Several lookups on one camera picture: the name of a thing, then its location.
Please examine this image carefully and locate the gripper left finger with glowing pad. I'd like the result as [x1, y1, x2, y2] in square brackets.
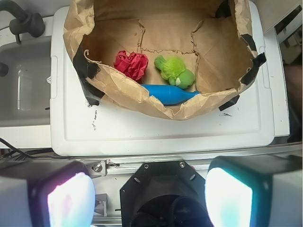
[0, 160, 96, 227]

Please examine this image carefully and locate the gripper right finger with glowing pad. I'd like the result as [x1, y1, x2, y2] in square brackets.
[205, 155, 303, 227]

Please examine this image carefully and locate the green plush animal toy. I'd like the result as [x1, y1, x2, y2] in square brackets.
[153, 55, 196, 89]

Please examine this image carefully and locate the white plastic bin lid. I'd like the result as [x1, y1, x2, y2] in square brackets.
[50, 7, 275, 157]

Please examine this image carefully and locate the grey sink basin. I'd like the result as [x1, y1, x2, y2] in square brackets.
[0, 36, 51, 127]

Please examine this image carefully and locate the blue plastic bowling pin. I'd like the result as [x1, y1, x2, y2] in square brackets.
[142, 84, 200, 105]

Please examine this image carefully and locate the brown paper bag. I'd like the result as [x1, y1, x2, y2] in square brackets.
[63, 0, 266, 121]

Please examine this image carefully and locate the crumpled red paper ball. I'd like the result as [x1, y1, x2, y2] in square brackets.
[114, 51, 149, 81]

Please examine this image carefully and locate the dark grey faucet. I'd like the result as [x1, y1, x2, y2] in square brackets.
[0, 0, 45, 44]

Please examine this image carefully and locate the black cable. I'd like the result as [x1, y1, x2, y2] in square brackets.
[0, 138, 52, 159]

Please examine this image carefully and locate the aluminium frame rail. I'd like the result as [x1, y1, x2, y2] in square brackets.
[80, 143, 303, 177]

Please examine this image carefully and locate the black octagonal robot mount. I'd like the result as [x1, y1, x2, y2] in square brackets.
[120, 161, 213, 227]

